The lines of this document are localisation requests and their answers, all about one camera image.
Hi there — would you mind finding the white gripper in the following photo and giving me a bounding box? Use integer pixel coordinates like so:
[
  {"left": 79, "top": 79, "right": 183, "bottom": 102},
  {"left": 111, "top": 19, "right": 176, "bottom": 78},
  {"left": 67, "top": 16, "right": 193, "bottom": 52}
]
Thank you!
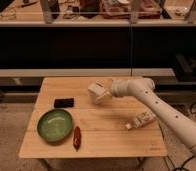
[{"left": 87, "top": 83, "right": 112, "bottom": 104}]

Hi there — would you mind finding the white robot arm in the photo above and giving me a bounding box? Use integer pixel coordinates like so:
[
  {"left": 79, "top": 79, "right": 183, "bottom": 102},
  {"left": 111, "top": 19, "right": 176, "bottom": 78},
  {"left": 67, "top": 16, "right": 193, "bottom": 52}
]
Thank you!
[{"left": 87, "top": 78, "right": 196, "bottom": 157}]

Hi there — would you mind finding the white sponge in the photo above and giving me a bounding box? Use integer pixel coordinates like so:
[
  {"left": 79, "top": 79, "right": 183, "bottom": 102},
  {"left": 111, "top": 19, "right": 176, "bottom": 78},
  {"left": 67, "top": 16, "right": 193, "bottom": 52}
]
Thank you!
[{"left": 125, "top": 111, "right": 156, "bottom": 130}]

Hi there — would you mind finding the green ceramic bowl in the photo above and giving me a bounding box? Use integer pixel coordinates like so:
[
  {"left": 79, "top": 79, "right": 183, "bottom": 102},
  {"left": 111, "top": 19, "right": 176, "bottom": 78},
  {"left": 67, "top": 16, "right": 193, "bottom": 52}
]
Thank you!
[{"left": 37, "top": 109, "right": 73, "bottom": 143}]

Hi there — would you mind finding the black rectangular block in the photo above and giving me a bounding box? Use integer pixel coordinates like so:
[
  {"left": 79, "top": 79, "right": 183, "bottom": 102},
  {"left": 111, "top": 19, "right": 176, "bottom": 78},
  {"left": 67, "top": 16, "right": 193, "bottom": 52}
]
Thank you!
[{"left": 54, "top": 98, "right": 74, "bottom": 108}]

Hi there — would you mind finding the wooden table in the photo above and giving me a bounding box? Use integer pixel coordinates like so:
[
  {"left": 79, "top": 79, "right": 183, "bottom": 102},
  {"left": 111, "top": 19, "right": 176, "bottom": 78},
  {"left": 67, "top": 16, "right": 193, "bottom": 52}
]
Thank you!
[{"left": 19, "top": 77, "right": 167, "bottom": 159}]

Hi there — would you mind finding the red chili pepper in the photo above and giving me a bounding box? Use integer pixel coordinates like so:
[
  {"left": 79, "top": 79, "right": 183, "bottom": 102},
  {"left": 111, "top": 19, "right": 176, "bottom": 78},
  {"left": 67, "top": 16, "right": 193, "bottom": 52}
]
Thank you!
[{"left": 73, "top": 126, "right": 81, "bottom": 151}]

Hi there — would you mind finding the metal shelf rack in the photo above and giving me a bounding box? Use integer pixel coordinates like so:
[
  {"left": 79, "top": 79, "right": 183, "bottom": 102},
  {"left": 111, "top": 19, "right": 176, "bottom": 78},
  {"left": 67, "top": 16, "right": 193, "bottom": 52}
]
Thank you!
[{"left": 0, "top": 0, "right": 196, "bottom": 27}]

